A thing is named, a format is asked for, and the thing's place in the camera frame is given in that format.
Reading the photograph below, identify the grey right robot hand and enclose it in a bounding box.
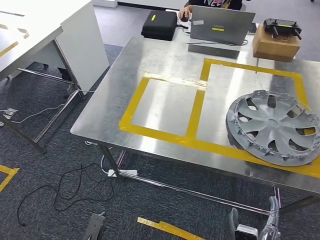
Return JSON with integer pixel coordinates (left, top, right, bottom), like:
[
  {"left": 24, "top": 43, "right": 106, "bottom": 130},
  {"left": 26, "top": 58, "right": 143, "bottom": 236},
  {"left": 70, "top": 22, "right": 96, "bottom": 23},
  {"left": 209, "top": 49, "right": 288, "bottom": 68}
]
[{"left": 228, "top": 207, "right": 240, "bottom": 240}]

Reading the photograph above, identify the grey plastic wheel cover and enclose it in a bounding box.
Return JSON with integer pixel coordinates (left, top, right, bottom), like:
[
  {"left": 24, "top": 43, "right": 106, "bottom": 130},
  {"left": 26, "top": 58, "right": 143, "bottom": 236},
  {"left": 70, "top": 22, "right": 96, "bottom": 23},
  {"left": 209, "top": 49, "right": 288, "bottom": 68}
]
[{"left": 225, "top": 89, "right": 320, "bottom": 168}]

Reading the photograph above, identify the steel workbench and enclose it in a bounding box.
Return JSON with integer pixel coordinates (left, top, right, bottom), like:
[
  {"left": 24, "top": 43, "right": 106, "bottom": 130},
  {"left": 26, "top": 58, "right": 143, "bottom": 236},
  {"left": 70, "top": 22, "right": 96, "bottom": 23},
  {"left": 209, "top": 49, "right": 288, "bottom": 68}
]
[{"left": 69, "top": 35, "right": 320, "bottom": 217}]

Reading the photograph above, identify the yellow floor tape strip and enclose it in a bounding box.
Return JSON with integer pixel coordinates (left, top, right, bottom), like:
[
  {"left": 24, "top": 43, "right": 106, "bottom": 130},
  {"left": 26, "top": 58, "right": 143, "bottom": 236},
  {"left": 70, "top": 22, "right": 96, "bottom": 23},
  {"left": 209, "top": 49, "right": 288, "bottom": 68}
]
[{"left": 137, "top": 216, "right": 206, "bottom": 240}]

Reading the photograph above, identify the white power strip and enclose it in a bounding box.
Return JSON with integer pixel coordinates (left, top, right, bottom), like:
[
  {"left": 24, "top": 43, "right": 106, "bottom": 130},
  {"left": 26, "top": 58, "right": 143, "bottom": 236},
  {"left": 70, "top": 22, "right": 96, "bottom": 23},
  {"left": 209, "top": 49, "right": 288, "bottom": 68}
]
[{"left": 107, "top": 169, "right": 139, "bottom": 178}]

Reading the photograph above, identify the cardboard box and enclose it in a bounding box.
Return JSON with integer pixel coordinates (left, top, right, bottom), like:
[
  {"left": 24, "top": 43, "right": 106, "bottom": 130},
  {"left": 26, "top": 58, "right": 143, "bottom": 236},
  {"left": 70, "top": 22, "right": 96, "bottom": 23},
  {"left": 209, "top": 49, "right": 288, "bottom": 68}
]
[{"left": 251, "top": 23, "right": 301, "bottom": 63}]

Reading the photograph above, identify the grey laptop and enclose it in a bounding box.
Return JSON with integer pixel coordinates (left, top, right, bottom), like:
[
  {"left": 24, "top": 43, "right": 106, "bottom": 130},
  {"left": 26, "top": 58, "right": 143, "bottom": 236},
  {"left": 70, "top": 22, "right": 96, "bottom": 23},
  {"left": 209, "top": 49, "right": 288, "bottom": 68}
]
[{"left": 189, "top": 4, "right": 257, "bottom": 47}]

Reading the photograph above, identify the black router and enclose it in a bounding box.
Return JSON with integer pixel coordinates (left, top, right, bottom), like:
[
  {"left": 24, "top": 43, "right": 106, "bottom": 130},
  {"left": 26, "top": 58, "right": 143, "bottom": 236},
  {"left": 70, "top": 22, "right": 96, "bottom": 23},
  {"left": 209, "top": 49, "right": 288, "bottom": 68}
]
[{"left": 263, "top": 17, "right": 303, "bottom": 41}]

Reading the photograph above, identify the black carrying case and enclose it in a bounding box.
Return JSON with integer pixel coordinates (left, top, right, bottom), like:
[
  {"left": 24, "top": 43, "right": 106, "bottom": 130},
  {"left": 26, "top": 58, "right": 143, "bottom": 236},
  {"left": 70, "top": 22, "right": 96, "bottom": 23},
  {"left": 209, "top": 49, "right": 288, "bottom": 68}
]
[{"left": 140, "top": 10, "right": 178, "bottom": 42}]

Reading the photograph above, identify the person's hand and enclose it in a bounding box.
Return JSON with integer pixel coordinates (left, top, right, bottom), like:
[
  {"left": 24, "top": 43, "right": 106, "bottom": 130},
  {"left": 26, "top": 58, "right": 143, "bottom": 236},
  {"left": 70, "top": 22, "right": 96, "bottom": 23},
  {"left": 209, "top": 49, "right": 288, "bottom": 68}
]
[{"left": 177, "top": 5, "right": 193, "bottom": 21}]

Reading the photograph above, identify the person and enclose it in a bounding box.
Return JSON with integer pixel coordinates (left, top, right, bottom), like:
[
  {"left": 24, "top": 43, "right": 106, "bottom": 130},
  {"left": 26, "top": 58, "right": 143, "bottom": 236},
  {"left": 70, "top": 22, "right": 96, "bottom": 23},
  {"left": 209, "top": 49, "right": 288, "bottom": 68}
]
[{"left": 177, "top": 0, "right": 247, "bottom": 21}]

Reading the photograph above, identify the white desk with side panel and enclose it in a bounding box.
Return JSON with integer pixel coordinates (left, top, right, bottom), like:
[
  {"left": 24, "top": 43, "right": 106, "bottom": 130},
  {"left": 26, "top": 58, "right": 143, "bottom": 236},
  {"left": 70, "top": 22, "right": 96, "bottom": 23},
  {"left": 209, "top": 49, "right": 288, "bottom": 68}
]
[{"left": 0, "top": 0, "right": 110, "bottom": 98}]

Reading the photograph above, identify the person's leg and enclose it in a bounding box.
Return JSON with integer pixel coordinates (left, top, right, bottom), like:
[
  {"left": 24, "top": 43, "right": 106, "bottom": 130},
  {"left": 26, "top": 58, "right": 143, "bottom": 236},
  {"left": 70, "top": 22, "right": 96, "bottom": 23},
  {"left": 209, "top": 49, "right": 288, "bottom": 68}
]
[{"left": 57, "top": 67, "right": 74, "bottom": 98}]

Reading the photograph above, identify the yellow floor tape square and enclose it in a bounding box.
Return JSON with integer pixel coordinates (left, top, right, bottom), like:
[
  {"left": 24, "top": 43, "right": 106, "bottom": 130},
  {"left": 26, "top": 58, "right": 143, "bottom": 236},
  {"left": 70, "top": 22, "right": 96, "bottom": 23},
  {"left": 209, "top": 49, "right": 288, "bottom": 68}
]
[{"left": 0, "top": 164, "right": 20, "bottom": 194}]

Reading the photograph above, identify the grey floor socket box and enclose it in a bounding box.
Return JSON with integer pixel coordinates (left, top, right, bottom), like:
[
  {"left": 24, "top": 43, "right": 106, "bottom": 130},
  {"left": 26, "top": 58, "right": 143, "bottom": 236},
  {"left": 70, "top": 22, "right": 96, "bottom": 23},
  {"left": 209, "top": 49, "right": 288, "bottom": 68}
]
[{"left": 2, "top": 107, "right": 19, "bottom": 120}]

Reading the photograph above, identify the steel table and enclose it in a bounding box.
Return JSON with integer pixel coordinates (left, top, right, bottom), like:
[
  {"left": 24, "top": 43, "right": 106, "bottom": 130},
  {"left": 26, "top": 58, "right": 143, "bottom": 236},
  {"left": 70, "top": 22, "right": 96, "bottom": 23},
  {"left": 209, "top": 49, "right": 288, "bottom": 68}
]
[{"left": 0, "top": 25, "right": 86, "bottom": 156}]

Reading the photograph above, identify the yellow tape on steel table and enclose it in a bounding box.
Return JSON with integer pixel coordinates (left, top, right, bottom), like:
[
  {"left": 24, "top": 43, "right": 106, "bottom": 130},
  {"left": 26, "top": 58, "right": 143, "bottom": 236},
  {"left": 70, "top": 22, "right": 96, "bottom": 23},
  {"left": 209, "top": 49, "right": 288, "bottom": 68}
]
[{"left": 0, "top": 41, "right": 20, "bottom": 58}]

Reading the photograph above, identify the white power strip cable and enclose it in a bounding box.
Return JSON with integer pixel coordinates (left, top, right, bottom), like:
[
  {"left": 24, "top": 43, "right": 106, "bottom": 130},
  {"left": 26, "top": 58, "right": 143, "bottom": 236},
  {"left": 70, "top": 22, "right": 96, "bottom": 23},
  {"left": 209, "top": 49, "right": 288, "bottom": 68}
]
[{"left": 84, "top": 140, "right": 118, "bottom": 176}]

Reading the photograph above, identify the black floor cable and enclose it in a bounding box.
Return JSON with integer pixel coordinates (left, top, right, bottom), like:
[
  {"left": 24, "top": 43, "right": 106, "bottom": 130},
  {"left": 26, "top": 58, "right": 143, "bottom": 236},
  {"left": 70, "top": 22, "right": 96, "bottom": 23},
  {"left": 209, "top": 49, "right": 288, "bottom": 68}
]
[{"left": 16, "top": 162, "right": 115, "bottom": 228}]

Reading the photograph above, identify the long white floor cable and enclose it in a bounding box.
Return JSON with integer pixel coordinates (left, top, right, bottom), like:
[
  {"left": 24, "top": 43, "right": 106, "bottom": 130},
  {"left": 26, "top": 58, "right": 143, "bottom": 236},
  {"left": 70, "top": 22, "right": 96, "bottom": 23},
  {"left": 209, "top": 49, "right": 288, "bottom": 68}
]
[{"left": 10, "top": 88, "right": 96, "bottom": 125}]

